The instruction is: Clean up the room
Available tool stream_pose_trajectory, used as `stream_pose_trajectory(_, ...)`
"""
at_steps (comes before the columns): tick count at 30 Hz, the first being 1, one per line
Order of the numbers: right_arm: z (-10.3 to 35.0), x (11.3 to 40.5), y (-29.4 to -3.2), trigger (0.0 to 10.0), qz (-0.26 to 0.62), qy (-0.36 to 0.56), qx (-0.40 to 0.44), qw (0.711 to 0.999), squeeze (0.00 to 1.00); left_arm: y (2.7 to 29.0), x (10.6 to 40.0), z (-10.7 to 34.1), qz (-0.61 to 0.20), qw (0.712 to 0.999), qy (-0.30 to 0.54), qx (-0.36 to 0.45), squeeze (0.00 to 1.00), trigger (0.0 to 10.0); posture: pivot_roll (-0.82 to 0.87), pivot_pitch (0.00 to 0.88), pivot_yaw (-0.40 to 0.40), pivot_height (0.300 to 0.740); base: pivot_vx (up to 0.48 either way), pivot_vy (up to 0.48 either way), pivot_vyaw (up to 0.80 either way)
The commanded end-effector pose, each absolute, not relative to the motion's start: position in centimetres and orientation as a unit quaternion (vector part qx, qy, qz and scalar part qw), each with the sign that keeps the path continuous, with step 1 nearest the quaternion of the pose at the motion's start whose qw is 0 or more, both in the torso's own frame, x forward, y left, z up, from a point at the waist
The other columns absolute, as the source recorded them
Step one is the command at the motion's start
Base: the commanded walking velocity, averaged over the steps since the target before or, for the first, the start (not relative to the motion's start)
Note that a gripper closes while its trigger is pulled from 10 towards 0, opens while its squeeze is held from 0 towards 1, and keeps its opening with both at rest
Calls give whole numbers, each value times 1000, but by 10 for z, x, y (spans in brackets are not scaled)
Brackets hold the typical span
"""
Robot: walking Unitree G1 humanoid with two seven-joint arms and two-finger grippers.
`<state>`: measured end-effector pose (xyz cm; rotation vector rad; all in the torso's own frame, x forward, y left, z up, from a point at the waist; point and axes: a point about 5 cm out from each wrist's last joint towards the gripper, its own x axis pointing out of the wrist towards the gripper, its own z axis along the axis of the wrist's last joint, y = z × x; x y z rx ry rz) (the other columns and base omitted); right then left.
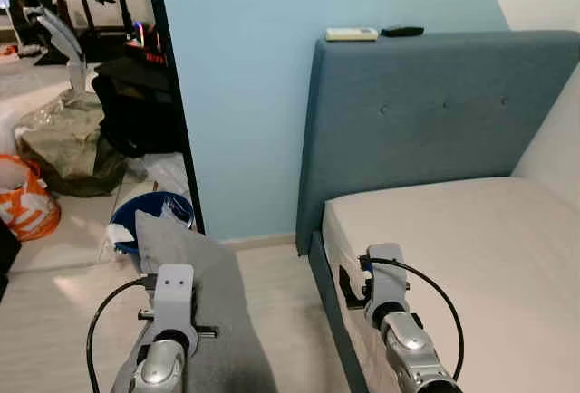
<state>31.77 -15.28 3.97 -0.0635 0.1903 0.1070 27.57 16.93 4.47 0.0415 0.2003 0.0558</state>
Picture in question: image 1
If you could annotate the white robot arm on stand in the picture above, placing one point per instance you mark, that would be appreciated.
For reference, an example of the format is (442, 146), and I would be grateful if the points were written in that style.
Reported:
(63, 40)

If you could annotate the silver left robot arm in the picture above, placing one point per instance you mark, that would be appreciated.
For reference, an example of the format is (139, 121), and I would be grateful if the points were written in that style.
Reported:
(161, 366)

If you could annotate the dark blue bed base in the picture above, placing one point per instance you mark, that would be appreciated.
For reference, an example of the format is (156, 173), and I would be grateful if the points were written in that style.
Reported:
(331, 321)

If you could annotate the crinkled plastic wrapper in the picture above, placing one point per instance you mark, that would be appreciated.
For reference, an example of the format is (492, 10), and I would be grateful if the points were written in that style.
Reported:
(184, 214)

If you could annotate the mattress with beige sheet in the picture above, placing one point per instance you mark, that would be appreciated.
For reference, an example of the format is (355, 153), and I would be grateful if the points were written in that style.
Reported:
(489, 266)

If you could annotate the blue plastic bucket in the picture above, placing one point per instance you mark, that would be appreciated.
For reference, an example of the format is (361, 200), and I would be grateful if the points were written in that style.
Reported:
(159, 201)

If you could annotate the small white plastic bag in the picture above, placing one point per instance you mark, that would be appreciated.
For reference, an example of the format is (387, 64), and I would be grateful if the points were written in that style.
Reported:
(163, 171)

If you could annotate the blue fabric headboard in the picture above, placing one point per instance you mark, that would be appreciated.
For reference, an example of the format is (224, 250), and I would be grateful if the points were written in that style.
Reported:
(435, 112)

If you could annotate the orange and white bag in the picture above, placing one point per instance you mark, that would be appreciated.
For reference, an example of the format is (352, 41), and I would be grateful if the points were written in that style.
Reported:
(32, 216)

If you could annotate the olive green sack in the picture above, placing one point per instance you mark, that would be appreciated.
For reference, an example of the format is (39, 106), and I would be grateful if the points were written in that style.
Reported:
(72, 144)

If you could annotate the black fabric bag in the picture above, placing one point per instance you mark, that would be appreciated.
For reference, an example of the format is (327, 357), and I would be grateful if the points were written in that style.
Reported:
(136, 108)

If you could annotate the white remote control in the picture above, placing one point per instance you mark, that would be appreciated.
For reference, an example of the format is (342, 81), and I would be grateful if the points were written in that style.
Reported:
(352, 34)

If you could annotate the black remote control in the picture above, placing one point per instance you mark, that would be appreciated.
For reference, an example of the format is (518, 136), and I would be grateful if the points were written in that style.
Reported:
(401, 31)

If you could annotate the black box with red lettering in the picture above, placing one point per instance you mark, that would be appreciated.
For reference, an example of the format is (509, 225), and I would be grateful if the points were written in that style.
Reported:
(152, 54)

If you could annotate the large white plastic bag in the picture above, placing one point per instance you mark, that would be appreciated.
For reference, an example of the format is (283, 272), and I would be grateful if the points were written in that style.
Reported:
(14, 121)

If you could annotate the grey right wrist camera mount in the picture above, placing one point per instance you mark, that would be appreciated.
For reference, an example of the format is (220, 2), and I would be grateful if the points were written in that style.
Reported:
(385, 280)

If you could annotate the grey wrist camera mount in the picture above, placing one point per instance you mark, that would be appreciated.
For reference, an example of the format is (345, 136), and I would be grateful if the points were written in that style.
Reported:
(385, 280)
(174, 293)

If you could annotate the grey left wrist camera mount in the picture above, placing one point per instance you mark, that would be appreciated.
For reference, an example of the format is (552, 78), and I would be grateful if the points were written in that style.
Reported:
(174, 293)

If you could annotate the black door frame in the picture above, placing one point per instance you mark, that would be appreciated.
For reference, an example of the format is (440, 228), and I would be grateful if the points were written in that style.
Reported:
(172, 94)

